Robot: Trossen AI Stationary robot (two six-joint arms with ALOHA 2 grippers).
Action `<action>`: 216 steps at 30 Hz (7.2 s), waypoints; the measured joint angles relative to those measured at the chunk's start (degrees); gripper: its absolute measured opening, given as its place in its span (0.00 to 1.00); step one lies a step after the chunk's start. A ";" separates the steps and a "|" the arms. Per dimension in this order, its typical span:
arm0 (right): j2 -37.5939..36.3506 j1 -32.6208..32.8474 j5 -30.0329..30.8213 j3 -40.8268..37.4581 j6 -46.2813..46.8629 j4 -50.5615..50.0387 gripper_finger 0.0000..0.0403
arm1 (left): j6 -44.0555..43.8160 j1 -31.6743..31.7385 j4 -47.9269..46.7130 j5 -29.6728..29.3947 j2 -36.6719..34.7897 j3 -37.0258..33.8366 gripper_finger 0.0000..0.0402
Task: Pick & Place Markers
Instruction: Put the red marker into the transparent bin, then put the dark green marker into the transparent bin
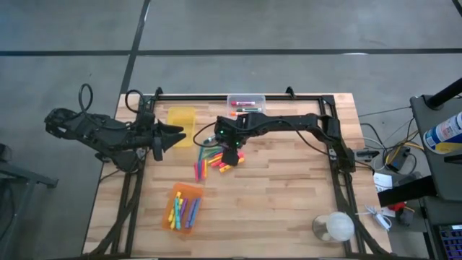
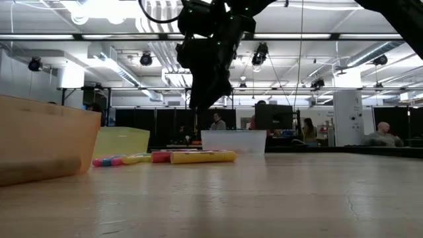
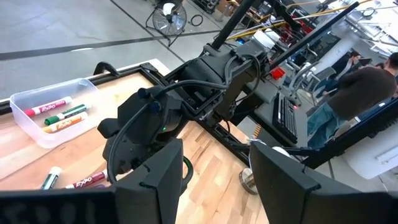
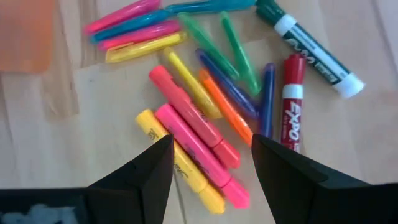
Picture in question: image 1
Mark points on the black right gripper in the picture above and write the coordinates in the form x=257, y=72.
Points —
x=232, y=130

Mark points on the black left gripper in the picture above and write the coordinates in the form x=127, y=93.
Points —
x=146, y=131

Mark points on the orange-yellow highlighter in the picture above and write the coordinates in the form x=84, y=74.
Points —
x=226, y=168

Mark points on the orange highlighter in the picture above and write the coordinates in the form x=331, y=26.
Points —
x=217, y=157

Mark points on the red highlighter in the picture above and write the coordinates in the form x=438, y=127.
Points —
x=216, y=163

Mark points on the blue whiteboard marker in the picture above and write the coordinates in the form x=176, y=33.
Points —
x=209, y=139

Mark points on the orange whiteboard marker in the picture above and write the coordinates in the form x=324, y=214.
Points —
x=238, y=113

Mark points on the magenta whiteboard marker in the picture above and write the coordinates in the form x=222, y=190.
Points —
x=242, y=103

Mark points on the yellow highlighter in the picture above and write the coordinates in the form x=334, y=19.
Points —
x=180, y=203
x=213, y=161
x=171, y=216

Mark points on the purple highlighter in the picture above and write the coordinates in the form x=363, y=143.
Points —
x=190, y=213
x=184, y=207

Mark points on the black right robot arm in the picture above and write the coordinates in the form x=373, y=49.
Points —
x=288, y=121

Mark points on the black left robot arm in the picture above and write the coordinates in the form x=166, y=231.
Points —
x=97, y=133

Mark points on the green markers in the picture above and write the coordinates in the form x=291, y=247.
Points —
x=213, y=149

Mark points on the yellow translucent plastic bin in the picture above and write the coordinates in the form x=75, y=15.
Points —
x=180, y=124

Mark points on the multicolour small marker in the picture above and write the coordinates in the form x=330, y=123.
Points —
x=205, y=169

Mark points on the slim cyan highlighter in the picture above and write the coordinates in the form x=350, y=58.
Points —
x=200, y=154

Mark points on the slim blue highlighter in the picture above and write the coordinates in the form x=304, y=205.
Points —
x=199, y=169

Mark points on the orange translucent plastic bin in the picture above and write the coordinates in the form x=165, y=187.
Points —
x=187, y=189

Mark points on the clear plastic bin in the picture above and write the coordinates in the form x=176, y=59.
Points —
x=258, y=101

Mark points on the dark metal stand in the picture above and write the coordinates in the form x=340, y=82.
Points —
x=36, y=179

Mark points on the white paper sheet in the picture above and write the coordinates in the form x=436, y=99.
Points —
x=382, y=181

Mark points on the black power brick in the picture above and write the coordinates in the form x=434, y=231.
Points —
x=397, y=162

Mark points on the small red object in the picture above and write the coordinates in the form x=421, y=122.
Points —
x=397, y=207

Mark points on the grey equipment cart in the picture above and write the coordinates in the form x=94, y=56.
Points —
x=438, y=173

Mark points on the blue and white spray can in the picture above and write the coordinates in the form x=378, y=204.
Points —
x=445, y=131

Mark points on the black pole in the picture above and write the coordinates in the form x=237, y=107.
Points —
x=444, y=94

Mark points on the laptop keyboard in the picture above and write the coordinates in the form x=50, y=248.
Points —
x=453, y=243

